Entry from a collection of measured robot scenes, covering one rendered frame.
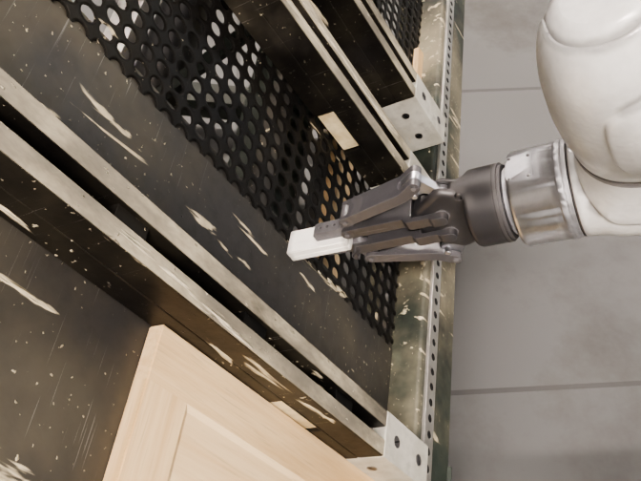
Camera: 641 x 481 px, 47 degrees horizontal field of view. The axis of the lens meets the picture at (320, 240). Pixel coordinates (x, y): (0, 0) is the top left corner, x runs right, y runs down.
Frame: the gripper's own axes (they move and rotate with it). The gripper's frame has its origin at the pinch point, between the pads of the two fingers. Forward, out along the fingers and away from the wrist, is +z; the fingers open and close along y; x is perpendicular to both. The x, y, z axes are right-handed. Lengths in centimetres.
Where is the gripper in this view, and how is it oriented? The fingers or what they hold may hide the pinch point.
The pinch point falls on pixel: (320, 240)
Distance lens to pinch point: 77.8
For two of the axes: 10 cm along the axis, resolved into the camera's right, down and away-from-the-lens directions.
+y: -4.6, -5.9, -6.7
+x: -1.4, 7.9, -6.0
